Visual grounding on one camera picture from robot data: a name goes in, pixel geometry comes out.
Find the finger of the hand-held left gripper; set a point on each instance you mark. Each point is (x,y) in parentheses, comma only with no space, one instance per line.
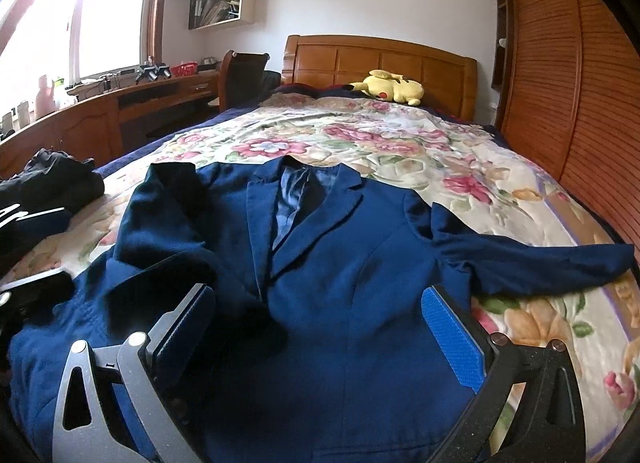
(45,225)
(40,293)

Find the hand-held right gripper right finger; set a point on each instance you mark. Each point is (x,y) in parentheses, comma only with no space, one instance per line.
(452,338)

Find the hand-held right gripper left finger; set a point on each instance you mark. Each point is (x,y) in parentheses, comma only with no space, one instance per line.
(186,324)

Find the blue suit jacket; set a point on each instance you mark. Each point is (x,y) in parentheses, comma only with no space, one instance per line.
(325,303)

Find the black clothing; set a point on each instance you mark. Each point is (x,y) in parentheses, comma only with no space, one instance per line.
(50,183)

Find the navy bed sheet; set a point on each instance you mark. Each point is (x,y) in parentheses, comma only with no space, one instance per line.
(130,155)

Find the wooden desk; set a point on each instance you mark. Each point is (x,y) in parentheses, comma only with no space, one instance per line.
(100,113)

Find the pink bottle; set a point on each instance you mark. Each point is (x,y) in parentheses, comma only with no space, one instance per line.
(44,95)

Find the black metal gadget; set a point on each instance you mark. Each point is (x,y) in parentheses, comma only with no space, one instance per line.
(152,73)

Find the bed with floral blanket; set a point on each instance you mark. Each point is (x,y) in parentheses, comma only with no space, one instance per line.
(410,143)

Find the red basket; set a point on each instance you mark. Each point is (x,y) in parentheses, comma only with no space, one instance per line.
(183,68)

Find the window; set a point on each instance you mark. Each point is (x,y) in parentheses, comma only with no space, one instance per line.
(100,8)

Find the silver bowl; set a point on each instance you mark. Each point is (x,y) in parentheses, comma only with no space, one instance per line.
(208,63)

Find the wooden chair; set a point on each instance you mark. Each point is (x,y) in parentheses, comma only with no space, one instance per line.
(240,75)

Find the yellow plush toy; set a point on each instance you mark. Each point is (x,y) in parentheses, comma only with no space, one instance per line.
(392,85)

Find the wooden louvred wardrobe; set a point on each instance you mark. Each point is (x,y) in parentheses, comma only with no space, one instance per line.
(565,93)

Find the wooden bed headboard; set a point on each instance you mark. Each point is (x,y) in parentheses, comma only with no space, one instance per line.
(400,58)

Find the wooden niche shelf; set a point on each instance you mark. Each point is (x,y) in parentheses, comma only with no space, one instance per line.
(501,18)

